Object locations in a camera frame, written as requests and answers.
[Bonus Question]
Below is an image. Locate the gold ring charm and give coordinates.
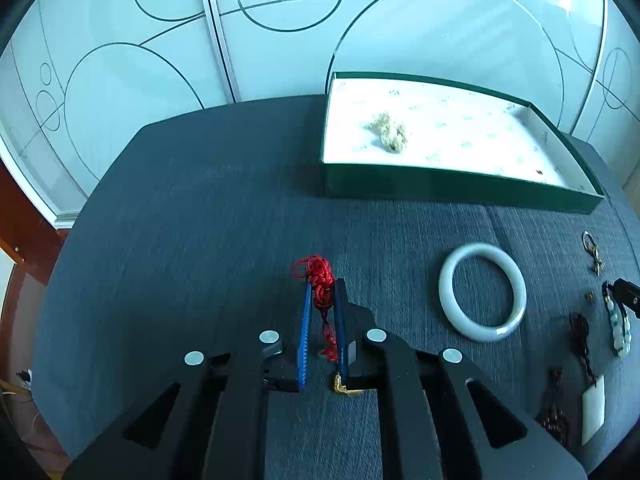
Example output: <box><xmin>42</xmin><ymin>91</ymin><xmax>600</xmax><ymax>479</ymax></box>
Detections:
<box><xmin>581</xmin><ymin>230</ymin><xmax>606</xmax><ymax>276</ymax></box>

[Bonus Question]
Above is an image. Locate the white jade pendant dark cord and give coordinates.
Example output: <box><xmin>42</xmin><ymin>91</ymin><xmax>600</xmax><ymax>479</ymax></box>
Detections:
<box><xmin>570</xmin><ymin>312</ymin><xmax>607</xmax><ymax>446</ymax></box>

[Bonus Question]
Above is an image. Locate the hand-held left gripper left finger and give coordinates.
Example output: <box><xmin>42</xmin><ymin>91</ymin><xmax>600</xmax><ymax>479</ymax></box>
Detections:
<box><xmin>62</xmin><ymin>282</ymin><xmax>313</xmax><ymax>480</ymax></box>

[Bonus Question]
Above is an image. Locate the red cord gold pendant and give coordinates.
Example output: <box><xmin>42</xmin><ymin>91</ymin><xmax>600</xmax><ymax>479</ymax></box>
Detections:
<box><xmin>292</xmin><ymin>255</ymin><xmax>361</xmax><ymax>396</ymax></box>

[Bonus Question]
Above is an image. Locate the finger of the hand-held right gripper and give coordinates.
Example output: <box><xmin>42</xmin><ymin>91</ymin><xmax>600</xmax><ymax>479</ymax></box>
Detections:
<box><xmin>611</xmin><ymin>277</ymin><xmax>640</xmax><ymax>320</ymax></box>

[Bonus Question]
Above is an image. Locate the white jade bangle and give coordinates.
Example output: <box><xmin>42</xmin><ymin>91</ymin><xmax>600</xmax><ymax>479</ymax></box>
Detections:
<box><xmin>438</xmin><ymin>243</ymin><xmax>528</xmax><ymax>343</ymax></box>

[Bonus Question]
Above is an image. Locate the green jewelry box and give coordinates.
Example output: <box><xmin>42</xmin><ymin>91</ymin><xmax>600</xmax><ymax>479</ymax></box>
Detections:
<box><xmin>318</xmin><ymin>71</ymin><xmax>606</xmax><ymax>215</ymax></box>

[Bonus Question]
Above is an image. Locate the white pearl bead bracelet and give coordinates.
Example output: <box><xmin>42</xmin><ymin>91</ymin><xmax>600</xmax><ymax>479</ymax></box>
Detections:
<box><xmin>369</xmin><ymin>112</ymin><xmax>408</xmax><ymax>155</ymax></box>

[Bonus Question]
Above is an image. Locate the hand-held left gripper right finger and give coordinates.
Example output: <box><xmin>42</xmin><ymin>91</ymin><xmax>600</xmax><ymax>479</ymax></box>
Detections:
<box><xmin>332</xmin><ymin>277</ymin><xmax>588</xmax><ymax>480</ymax></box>

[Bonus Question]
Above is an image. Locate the dark red bead bracelet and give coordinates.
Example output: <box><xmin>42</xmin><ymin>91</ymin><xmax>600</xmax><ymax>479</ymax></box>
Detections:
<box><xmin>537</xmin><ymin>367</ymin><xmax>571</xmax><ymax>448</ymax></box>

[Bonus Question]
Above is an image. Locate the white glass sliding wardrobe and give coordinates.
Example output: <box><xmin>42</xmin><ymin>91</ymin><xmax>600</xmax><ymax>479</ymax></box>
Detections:
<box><xmin>0</xmin><ymin>0</ymin><xmax>640</xmax><ymax>226</ymax></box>

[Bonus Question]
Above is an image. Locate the green white bead bracelet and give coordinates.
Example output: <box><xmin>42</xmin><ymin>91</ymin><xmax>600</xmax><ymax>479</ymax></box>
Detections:
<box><xmin>601</xmin><ymin>281</ymin><xmax>633</xmax><ymax>358</ymax></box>

